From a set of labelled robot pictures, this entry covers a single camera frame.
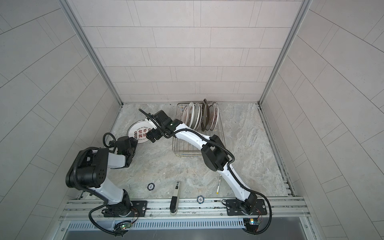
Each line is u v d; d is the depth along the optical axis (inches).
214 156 22.0
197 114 35.0
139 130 39.2
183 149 35.6
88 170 20.1
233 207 27.9
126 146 29.2
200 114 35.0
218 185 30.9
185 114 40.0
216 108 36.5
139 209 27.8
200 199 29.1
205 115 33.6
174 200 27.8
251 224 26.8
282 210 28.0
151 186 30.7
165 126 27.6
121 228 25.3
